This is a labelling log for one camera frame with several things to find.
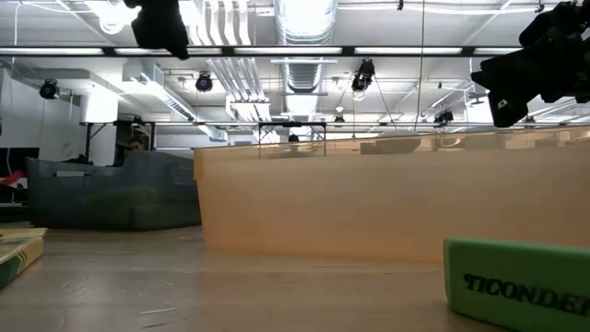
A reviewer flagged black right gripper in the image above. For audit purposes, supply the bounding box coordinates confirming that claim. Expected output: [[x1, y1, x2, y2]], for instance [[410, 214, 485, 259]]
[[470, 0, 590, 128]]

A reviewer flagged dark grey plastic bin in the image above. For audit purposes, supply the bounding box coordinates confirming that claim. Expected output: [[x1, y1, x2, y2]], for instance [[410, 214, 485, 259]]
[[25, 150, 203, 232]]

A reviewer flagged orange translucent plastic bin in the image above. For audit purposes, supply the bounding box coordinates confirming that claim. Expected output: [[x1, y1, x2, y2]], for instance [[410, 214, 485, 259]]
[[193, 126, 590, 265]]

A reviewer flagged green rectangular eraser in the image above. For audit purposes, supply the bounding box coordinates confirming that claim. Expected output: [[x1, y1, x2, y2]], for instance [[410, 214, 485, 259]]
[[442, 237, 590, 332]]

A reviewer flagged yellow green crayon box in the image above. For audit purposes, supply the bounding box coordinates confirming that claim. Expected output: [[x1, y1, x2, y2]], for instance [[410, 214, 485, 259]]
[[0, 227, 48, 291]]

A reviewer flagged silver clamp with red lever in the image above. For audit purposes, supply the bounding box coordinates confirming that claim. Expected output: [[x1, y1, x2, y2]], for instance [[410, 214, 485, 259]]
[[0, 169, 24, 186]]

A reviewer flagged black aluminium rig frame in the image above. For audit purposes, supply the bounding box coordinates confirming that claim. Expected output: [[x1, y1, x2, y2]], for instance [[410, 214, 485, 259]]
[[0, 44, 590, 58]]

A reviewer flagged silver ventilation duct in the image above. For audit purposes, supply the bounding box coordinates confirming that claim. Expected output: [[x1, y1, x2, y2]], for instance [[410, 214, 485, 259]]
[[274, 0, 340, 93]]

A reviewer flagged black background station frame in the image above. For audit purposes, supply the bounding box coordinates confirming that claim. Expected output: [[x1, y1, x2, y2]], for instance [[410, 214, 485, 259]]
[[80, 119, 590, 162]]

